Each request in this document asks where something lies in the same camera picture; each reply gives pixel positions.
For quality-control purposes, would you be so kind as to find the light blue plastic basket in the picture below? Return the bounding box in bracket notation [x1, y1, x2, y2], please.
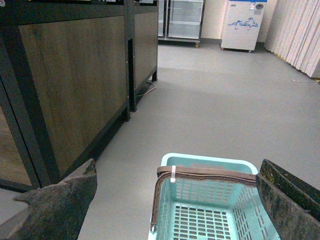
[148, 153, 279, 240]

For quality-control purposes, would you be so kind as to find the wood panel display stand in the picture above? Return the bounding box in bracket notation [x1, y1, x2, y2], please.
[0, 0, 159, 192]

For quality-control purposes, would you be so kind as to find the brown basket handle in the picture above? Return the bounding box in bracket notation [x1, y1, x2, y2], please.
[149, 166, 257, 232]

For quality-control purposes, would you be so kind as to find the glass door refrigerator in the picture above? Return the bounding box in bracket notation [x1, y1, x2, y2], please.
[158, 0, 206, 48]

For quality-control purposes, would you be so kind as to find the white floor cable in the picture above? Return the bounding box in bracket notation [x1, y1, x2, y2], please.
[135, 81, 157, 97]

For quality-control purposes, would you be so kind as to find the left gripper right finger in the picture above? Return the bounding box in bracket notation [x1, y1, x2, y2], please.
[256, 159, 320, 240]

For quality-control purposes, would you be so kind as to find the white chest freezer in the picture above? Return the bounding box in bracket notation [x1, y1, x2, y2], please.
[220, 0, 267, 53]

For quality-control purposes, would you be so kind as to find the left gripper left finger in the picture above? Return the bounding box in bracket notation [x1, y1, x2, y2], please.
[0, 158, 98, 240]

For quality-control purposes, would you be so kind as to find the white curtain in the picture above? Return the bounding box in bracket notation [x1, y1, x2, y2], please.
[264, 0, 320, 80]

